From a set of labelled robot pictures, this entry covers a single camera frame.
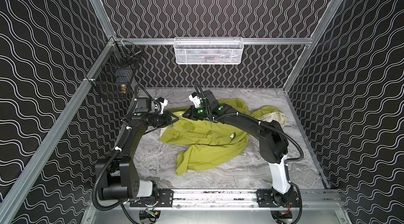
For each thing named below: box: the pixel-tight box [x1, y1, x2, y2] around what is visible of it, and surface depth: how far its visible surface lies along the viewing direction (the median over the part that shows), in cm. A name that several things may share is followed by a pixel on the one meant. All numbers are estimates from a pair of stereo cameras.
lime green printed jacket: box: [159, 97, 287, 176], surface depth 90 cm
